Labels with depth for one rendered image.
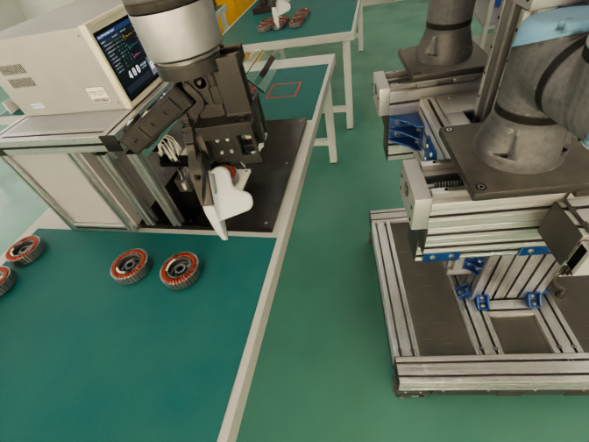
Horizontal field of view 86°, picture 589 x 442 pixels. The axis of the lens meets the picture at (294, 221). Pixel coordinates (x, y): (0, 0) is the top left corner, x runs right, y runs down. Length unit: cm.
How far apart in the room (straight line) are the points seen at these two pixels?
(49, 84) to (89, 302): 61
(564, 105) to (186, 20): 47
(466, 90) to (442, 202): 53
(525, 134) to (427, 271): 96
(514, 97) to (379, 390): 118
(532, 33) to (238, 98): 43
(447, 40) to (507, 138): 47
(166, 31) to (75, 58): 72
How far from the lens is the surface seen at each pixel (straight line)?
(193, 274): 91
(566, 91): 56
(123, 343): 94
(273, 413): 152
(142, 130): 41
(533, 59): 62
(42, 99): 121
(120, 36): 105
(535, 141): 67
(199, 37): 33
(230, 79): 35
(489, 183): 66
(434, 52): 110
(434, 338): 137
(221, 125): 35
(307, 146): 129
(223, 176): 38
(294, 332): 161
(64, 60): 107
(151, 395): 84
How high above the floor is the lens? 144
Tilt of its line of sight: 45 degrees down
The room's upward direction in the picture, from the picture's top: 14 degrees counter-clockwise
